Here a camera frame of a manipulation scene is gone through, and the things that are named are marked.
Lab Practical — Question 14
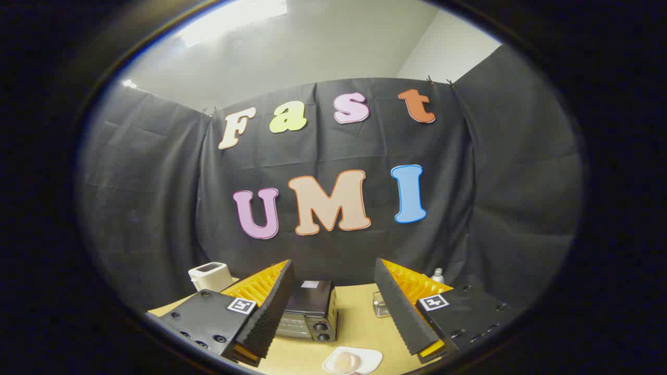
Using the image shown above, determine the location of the white square plate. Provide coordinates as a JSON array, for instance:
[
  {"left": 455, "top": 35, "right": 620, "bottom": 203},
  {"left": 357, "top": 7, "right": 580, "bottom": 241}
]
[{"left": 322, "top": 346, "right": 384, "bottom": 375}]

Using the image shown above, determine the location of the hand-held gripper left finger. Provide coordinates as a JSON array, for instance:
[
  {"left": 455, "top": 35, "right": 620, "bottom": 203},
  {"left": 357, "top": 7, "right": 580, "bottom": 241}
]
[{"left": 146, "top": 259, "right": 296, "bottom": 368}]

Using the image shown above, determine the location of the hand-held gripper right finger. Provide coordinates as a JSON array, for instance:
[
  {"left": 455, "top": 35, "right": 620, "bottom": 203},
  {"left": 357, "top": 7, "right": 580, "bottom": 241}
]
[{"left": 374, "top": 258, "right": 522, "bottom": 364}]

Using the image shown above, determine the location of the white bread toaster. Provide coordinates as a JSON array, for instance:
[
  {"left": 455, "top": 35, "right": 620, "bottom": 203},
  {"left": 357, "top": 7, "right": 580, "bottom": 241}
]
[{"left": 188, "top": 262, "right": 233, "bottom": 292}]

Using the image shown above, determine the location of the crumb-coated bread roll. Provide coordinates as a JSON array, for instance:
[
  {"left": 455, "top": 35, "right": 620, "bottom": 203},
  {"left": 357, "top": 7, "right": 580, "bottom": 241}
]
[{"left": 333, "top": 353, "right": 361, "bottom": 374}]

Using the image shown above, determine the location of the black toaster oven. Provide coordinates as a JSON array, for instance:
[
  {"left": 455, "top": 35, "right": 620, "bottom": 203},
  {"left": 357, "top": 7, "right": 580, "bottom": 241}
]
[{"left": 275, "top": 280, "right": 339, "bottom": 343}]

